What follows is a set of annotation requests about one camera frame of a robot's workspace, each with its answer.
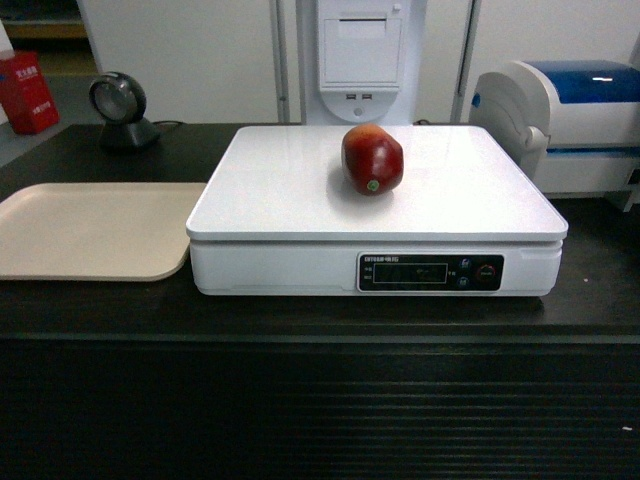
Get dark red mango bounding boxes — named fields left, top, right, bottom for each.
left=341, top=124, right=404, bottom=196

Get white checkout scale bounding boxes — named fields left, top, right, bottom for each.
left=186, top=126, right=568, bottom=296

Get black barcode scanner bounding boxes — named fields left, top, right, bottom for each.
left=89, top=72, right=161, bottom=153

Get beige plastic tray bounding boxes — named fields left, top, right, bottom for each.
left=1, top=182, right=204, bottom=282

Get white and blue label printer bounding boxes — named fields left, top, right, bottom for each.
left=469, top=60, right=639, bottom=212

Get red fire equipment box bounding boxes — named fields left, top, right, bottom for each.
left=1, top=50, right=60, bottom=135

